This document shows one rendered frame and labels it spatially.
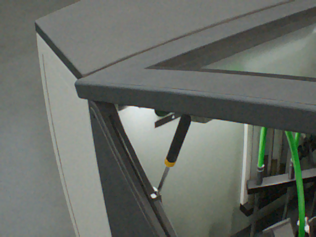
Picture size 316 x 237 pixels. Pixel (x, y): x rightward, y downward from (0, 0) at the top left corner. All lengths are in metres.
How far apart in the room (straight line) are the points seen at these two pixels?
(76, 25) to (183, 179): 0.43
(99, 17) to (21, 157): 2.01
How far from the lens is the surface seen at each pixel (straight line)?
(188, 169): 1.70
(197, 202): 1.80
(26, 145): 3.61
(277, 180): 1.78
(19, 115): 3.81
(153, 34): 1.54
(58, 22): 1.63
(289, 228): 1.25
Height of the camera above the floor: 2.36
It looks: 40 degrees down
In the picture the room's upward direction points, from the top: 4 degrees counter-clockwise
